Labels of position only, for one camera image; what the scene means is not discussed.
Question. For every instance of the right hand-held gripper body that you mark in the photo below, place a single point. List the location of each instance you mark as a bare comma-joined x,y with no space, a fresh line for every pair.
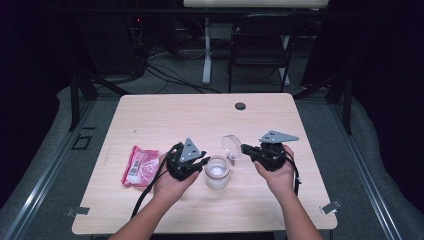
271,156

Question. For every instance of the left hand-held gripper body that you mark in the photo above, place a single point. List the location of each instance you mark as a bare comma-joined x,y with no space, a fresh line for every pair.
183,163

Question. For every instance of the clear jar with beige lid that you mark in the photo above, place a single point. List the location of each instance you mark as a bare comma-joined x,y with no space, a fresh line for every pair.
216,176

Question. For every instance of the red and white seasoning bag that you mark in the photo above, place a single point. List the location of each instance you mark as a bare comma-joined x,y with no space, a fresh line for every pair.
141,166

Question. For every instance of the person's right hand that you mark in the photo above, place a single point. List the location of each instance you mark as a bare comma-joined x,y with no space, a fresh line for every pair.
281,180

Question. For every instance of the person's left hand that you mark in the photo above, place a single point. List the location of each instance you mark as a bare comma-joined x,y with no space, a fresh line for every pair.
173,188

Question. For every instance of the black metal stand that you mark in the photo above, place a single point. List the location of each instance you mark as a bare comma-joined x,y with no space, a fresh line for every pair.
347,103
75,100

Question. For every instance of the white desk leg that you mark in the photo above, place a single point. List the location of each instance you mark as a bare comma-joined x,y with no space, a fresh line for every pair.
207,56

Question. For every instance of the black folding chair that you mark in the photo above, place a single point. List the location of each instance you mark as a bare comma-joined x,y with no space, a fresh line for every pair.
263,43

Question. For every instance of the dark cabinet with red light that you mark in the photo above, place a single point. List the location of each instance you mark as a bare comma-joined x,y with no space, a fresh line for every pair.
110,46

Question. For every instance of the grey metal table bracket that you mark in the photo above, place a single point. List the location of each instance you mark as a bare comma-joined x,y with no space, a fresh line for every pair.
78,211
330,207

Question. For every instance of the metal floor rail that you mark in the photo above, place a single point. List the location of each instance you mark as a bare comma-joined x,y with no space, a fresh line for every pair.
366,180
40,186

